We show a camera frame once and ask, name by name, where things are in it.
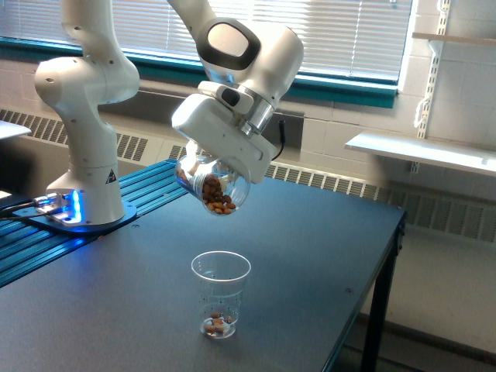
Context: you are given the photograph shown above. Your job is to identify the white window blinds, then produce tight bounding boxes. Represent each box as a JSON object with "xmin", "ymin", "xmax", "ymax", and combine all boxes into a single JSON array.
[{"xmin": 1, "ymin": 1, "xmax": 412, "ymax": 81}]

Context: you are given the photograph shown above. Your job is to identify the wooden upper shelf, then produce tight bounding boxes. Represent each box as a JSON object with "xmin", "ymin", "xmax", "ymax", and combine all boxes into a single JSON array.
[{"xmin": 412, "ymin": 32, "xmax": 496, "ymax": 47}]

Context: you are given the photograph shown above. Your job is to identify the white wall shelf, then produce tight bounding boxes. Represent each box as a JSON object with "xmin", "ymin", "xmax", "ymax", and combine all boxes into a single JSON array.
[{"xmin": 345, "ymin": 131, "xmax": 495, "ymax": 177}]

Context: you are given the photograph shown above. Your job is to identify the blue aluminium rail platform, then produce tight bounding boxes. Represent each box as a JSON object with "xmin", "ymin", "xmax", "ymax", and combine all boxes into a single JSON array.
[{"xmin": 1, "ymin": 159, "xmax": 186, "ymax": 287}]

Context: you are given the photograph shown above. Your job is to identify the radiator vent cover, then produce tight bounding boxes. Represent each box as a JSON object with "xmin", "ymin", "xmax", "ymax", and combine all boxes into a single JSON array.
[{"xmin": 0, "ymin": 108, "xmax": 496, "ymax": 243}]

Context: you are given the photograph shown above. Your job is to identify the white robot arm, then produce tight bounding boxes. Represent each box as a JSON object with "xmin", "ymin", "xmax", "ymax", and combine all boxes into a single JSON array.
[{"xmin": 35, "ymin": 1, "xmax": 304, "ymax": 227}]

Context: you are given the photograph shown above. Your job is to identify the white object at left edge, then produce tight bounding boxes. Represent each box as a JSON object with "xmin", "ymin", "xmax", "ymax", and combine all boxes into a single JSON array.
[{"xmin": 0, "ymin": 120, "xmax": 32, "ymax": 140}]

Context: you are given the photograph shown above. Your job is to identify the clear cup with almonds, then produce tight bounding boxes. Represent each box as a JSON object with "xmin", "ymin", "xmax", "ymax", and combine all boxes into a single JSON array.
[{"xmin": 175, "ymin": 155, "xmax": 250, "ymax": 216}]

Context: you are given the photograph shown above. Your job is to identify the clear plastic cup on table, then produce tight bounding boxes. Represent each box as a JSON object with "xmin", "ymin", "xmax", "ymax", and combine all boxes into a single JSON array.
[{"xmin": 191, "ymin": 250, "xmax": 251, "ymax": 339}]

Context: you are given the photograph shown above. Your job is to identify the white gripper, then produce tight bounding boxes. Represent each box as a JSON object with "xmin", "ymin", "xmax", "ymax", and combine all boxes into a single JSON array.
[{"xmin": 171, "ymin": 95, "xmax": 276, "ymax": 186}]

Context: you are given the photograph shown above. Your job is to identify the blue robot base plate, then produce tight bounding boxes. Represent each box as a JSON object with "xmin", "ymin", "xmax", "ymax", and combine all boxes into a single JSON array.
[{"xmin": 13, "ymin": 202, "xmax": 137, "ymax": 236}]

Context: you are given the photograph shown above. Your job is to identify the black cables at base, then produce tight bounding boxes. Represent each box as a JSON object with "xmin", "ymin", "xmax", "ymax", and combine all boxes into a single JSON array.
[{"xmin": 0, "ymin": 195, "xmax": 51, "ymax": 222}]

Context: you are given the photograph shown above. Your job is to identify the white shelf rail bracket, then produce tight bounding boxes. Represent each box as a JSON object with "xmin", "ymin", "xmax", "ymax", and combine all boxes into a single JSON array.
[{"xmin": 414, "ymin": 0, "xmax": 451, "ymax": 140}]

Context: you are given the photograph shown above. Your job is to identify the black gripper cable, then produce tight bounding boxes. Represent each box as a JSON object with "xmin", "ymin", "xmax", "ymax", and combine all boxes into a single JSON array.
[{"xmin": 270, "ymin": 119, "xmax": 287, "ymax": 162}]

